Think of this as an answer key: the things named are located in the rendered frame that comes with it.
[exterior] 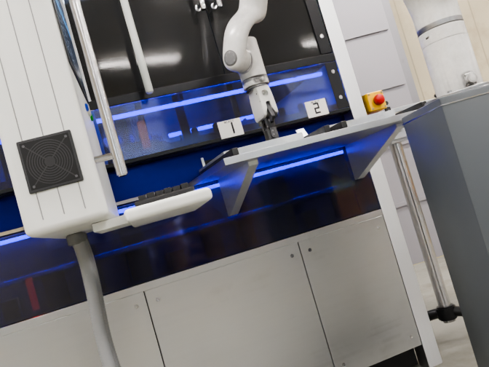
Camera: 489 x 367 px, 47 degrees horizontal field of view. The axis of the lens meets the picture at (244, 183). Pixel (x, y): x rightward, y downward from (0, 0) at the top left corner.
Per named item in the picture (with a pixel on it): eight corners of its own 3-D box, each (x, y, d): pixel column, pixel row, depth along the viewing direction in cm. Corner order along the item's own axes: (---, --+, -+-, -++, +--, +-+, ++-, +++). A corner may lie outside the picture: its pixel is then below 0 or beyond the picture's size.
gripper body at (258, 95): (272, 78, 173) (282, 112, 172) (262, 88, 182) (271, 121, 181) (250, 82, 170) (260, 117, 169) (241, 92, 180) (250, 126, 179)
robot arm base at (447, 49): (514, 77, 138) (492, 7, 139) (444, 97, 136) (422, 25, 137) (476, 95, 157) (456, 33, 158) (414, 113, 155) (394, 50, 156)
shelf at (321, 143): (189, 188, 193) (188, 183, 193) (360, 143, 215) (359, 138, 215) (225, 165, 147) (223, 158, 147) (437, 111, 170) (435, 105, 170)
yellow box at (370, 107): (362, 116, 215) (356, 98, 216) (378, 112, 218) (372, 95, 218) (372, 111, 208) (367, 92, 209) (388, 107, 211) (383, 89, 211)
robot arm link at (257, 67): (257, 73, 170) (271, 75, 178) (244, 32, 171) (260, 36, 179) (235, 83, 174) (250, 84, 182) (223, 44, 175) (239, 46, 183)
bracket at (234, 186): (228, 216, 187) (217, 179, 188) (236, 214, 188) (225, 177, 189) (260, 206, 155) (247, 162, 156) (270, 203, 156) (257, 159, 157)
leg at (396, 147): (434, 323, 229) (379, 145, 233) (451, 316, 232) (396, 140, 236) (447, 325, 220) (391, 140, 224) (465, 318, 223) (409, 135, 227)
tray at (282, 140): (201, 180, 194) (198, 170, 195) (268, 162, 203) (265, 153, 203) (226, 162, 162) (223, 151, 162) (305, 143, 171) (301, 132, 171)
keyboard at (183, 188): (139, 215, 164) (137, 207, 164) (185, 202, 167) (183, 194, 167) (135, 207, 125) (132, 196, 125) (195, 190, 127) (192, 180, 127)
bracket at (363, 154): (354, 180, 203) (344, 145, 204) (362, 178, 204) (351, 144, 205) (407, 164, 171) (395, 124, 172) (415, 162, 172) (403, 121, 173)
